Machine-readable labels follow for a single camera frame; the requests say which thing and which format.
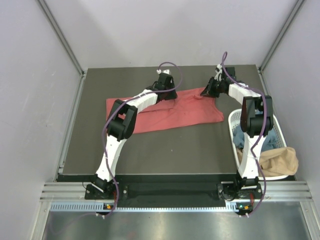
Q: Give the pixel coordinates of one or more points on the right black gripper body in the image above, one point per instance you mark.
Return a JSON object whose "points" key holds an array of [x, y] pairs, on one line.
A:
{"points": [[217, 87]]}

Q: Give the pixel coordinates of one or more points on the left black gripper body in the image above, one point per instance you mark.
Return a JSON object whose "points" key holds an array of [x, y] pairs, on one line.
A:
{"points": [[170, 95]]}

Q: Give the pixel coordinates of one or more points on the red t shirt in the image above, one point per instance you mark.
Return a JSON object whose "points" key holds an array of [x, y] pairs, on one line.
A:
{"points": [[188, 109]]}

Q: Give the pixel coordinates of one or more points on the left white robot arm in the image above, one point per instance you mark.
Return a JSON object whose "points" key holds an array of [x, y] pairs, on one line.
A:
{"points": [[120, 126]]}

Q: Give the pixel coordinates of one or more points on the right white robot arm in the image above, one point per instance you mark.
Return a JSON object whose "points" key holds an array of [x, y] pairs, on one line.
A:
{"points": [[256, 121]]}

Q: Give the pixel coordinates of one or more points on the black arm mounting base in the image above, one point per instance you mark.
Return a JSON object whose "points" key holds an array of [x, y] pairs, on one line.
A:
{"points": [[212, 186]]}

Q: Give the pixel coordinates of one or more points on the white plastic laundry basket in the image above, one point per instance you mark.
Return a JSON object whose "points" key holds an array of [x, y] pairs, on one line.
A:
{"points": [[234, 119]]}

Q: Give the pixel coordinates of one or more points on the blue t shirt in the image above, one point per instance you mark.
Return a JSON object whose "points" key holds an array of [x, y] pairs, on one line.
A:
{"points": [[269, 143]]}

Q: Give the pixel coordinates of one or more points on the tan t shirt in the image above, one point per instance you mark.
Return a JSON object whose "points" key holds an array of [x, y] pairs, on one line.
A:
{"points": [[276, 162]]}

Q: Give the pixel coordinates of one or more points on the right aluminium frame post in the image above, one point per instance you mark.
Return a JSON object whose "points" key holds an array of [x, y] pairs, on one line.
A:
{"points": [[293, 13]]}

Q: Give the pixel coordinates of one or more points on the aluminium frame post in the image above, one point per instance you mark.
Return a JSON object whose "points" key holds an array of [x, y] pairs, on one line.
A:
{"points": [[293, 13], [60, 35]]}

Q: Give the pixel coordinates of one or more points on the aluminium front rail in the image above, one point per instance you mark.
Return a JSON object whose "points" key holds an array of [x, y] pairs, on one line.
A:
{"points": [[276, 191]]}

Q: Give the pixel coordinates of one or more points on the left aluminium frame post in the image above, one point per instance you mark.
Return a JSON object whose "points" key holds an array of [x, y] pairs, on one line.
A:
{"points": [[60, 35]]}

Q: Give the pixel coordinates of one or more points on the grey slotted cable duct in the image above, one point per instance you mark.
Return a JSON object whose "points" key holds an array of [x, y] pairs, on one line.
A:
{"points": [[102, 207]]}

